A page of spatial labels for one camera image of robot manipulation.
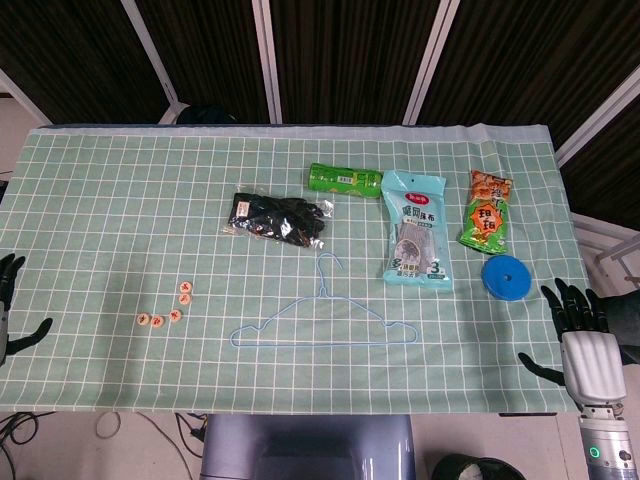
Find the white partition post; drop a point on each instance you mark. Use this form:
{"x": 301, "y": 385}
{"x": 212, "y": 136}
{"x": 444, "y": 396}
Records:
{"x": 600, "y": 117}
{"x": 25, "y": 97}
{"x": 267, "y": 60}
{"x": 430, "y": 60}
{"x": 150, "y": 50}

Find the green checked tablecloth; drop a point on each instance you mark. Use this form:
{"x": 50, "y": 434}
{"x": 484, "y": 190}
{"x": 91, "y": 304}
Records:
{"x": 150, "y": 200}

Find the green and orange snack bag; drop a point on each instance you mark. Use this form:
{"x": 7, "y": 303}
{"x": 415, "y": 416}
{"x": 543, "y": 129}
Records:
{"x": 485, "y": 220}

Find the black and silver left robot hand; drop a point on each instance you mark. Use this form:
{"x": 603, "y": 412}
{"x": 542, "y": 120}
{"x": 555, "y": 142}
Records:
{"x": 5, "y": 280}

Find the blue round disc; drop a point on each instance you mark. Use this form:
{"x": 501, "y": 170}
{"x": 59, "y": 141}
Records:
{"x": 500, "y": 280}

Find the light blue cleaning cloth package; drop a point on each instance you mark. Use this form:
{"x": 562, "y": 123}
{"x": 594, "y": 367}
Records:
{"x": 415, "y": 225}

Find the black gloves in clear bag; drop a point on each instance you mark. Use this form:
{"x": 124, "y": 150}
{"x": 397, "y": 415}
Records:
{"x": 280, "y": 220}

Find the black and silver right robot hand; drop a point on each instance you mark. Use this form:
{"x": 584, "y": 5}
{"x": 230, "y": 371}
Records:
{"x": 592, "y": 365}

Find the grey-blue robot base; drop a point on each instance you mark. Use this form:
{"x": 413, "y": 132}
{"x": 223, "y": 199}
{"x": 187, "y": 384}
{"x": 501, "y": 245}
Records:
{"x": 300, "y": 440}

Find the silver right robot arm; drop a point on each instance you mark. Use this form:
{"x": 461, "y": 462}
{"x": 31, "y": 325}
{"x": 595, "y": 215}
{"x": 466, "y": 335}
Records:
{"x": 605, "y": 440}

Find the green roll pack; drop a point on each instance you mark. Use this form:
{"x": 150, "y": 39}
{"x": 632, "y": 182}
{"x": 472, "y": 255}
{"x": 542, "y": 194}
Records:
{"x": 340, "y": 180}

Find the black trash bin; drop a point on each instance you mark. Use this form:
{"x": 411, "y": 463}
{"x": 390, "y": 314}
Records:
{"x": 450, "y": 470}

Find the white metal frame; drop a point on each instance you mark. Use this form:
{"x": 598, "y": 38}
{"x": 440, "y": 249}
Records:
{"x": 615, "y": 245}

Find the black object behind table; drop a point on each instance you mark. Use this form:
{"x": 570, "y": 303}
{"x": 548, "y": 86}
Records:
{"x": 207, "y": 116}

